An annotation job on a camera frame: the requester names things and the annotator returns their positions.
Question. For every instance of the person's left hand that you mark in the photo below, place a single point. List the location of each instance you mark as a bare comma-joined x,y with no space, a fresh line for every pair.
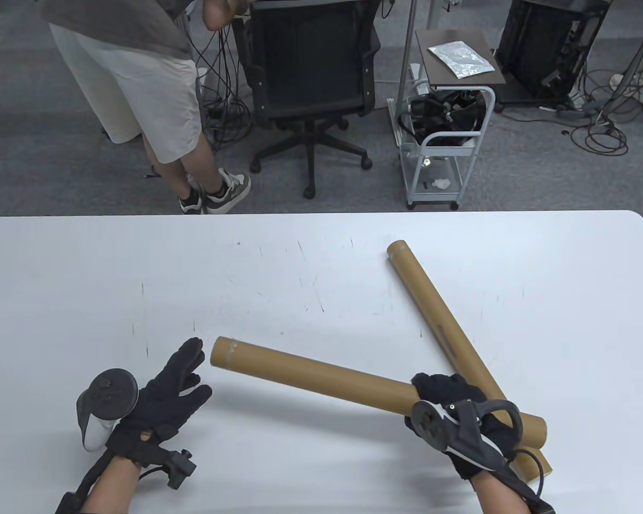
161,401

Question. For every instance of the person's right hand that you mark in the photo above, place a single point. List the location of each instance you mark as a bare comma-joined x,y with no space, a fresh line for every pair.
445,388

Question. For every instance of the black grey hand controller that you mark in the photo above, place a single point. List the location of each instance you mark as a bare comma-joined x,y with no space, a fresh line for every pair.
466,433
110,396

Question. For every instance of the brown cardboard mailing tube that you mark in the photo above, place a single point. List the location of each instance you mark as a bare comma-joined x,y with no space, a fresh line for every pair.
423,294
311,372

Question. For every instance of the person's left forearm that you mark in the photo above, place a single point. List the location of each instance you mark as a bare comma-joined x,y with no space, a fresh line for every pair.
110,490

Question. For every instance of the person's right forearm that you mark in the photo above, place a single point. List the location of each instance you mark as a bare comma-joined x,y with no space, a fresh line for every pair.
501,498

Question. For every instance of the grey labelled left wrist pack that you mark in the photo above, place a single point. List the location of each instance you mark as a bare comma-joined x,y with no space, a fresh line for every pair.
67,504

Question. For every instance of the black right wrist pack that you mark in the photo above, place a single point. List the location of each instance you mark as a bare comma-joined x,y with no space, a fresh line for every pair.
544,507

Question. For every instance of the white crumpled paper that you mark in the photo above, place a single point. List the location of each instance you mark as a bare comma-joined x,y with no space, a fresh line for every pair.
440,184

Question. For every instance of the white metal utility cart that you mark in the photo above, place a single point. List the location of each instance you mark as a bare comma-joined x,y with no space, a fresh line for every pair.
450,151

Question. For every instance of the black headset gear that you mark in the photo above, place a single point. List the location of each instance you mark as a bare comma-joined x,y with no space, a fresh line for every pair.
439,115

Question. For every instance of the small brown top side table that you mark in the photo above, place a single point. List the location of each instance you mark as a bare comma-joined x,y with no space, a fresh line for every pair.
439,67

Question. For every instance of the silver metal pole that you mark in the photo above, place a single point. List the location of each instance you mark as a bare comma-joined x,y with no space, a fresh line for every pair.
405,64

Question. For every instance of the crumpled silver foil bag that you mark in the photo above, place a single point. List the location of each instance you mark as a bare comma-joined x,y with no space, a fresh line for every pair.
461,59

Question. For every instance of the black computer rack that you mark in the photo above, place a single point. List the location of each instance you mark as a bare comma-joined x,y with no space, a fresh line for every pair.
541,48

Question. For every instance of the black mesh office chair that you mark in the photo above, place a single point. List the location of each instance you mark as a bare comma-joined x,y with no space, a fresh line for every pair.
311,53

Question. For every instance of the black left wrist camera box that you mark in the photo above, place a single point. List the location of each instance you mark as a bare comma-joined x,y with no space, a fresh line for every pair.
181,468

